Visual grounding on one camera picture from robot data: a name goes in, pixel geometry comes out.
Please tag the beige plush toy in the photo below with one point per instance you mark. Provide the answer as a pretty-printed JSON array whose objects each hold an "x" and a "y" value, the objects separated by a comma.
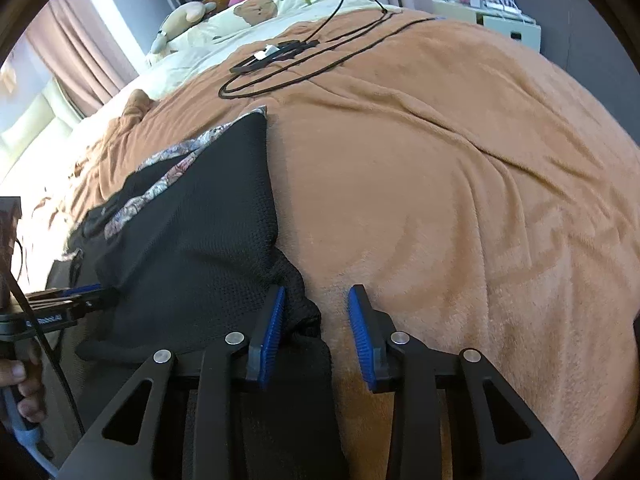
[{"x": 182, "y": 15}]

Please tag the brown blanket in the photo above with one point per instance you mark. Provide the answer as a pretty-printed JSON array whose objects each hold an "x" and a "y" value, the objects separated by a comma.
[{"x": 450, "y": 185}]

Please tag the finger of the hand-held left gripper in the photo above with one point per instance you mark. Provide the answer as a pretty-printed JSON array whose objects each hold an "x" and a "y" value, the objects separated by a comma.
[{"x": 85, "y": 300}]

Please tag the person's left hand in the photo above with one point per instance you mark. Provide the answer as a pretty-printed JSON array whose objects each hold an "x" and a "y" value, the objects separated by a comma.
[{"x": 22, "y": 372}]

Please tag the white nightstand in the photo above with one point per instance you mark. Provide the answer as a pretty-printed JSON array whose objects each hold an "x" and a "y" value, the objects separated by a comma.
[{"x": 510, "y": 27}]

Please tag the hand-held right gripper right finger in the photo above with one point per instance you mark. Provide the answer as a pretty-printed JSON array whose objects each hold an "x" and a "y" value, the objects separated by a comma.
[{"x": 362, "y": 340}]

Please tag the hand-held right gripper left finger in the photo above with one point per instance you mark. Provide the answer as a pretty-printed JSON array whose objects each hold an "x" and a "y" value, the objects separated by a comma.
[{"x": 265, "y": 340}]

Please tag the black t-shirt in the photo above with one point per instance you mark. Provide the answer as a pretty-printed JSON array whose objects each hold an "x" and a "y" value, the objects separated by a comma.
[{"x": 200, "y": 240}]

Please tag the cream padded headboard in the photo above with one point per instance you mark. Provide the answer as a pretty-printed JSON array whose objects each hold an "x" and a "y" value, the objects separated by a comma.
[{"x": 35, "y": 115}]

